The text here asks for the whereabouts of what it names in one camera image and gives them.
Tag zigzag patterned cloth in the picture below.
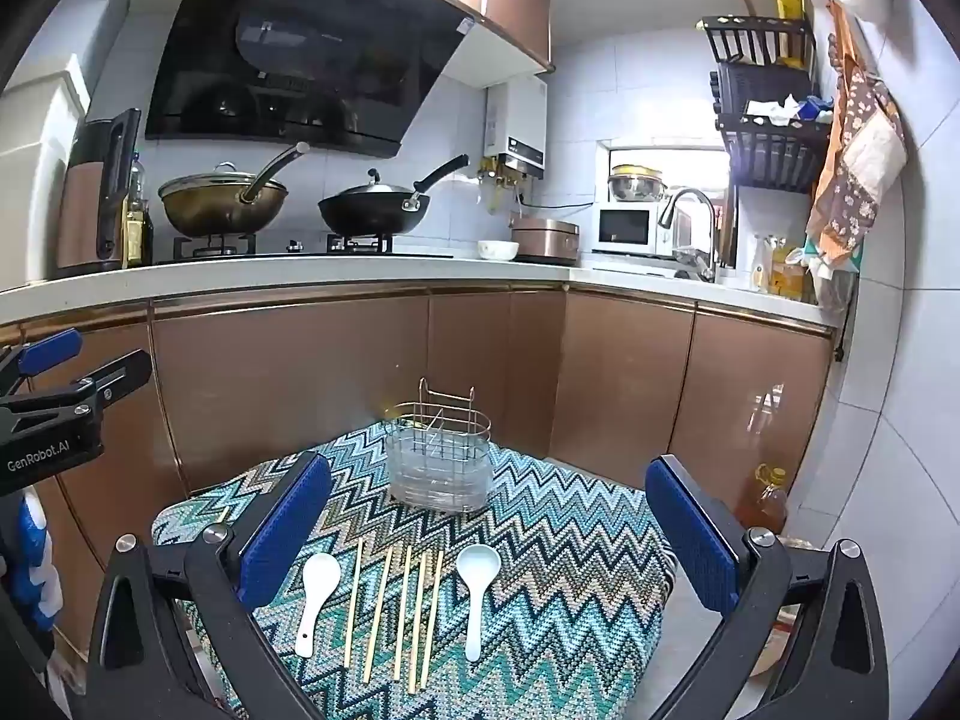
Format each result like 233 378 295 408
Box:
150 420 676 720

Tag white kitchen countertop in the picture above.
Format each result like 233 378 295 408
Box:
0 251 841 331

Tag cooking oil bottle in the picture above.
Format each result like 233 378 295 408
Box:
124 154 155 269

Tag yellow cup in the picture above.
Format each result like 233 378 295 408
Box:
772 0 807 65

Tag brass wok with lid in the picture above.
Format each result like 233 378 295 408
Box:
157 141 310 237

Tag brown electric kettle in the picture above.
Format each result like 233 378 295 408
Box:
56 109 143 278

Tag black gas stove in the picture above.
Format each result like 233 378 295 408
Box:
154 232 455 265

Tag white appliance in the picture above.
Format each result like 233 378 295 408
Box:
0 52 95 293

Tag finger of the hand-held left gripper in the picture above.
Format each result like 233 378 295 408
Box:
45 348 155 407
0 328 84 391

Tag glass cup with chopsticks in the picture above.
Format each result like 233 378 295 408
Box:
382 379 492 515

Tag steel kitchen faucet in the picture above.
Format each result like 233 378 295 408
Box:
658 187 721 282

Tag black range hood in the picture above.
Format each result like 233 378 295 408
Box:
144 0 481 160

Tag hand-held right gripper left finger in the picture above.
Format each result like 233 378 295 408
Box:
86 452 335 720

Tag orange oil bottle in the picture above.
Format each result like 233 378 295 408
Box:
735 465 792 537

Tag black wok with lid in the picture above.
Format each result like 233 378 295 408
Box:
318 154 471 236

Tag white cloth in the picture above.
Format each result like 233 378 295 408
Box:
742 94 803 125

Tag white ceramic spoon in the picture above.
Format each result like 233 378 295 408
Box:
456 544 502 662
294 553 342 659

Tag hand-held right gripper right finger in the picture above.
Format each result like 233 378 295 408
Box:
643 454 890 720

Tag person's left hand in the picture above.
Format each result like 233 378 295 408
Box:
11 490 62 636

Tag metal pot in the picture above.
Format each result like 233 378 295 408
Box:
510 216 580 265

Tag black dish rack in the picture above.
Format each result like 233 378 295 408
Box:
697 15 833 196

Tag white water heater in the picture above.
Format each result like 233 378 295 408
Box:
484 79 548 181

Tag white microwave oven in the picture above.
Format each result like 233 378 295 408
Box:
591 201 691 256

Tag yellow bottle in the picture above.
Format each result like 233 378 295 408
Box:
771 238 807 301

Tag patterned apron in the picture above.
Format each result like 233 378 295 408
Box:
806 0 908 267

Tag brown base cabinets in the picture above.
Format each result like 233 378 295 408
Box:
0 281 837 646

